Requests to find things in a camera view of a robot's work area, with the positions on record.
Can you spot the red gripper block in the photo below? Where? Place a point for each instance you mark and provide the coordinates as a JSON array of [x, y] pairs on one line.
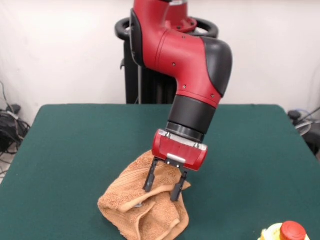
[[180, 151]]

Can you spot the tan terry towel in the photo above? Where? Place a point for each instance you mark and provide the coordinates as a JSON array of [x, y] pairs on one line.
[[130, 182]]

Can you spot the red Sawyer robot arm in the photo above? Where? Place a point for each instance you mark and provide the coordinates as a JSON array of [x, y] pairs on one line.
[[175, 55]]

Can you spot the dark green tablecloth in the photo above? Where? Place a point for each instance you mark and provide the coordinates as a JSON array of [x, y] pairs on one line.
[[62, 162]]

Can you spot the yellow emergency stop button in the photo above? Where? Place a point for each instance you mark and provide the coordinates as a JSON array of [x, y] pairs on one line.
[[292, 231]]

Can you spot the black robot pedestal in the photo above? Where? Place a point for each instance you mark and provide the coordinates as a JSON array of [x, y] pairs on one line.
[[131, 82]]

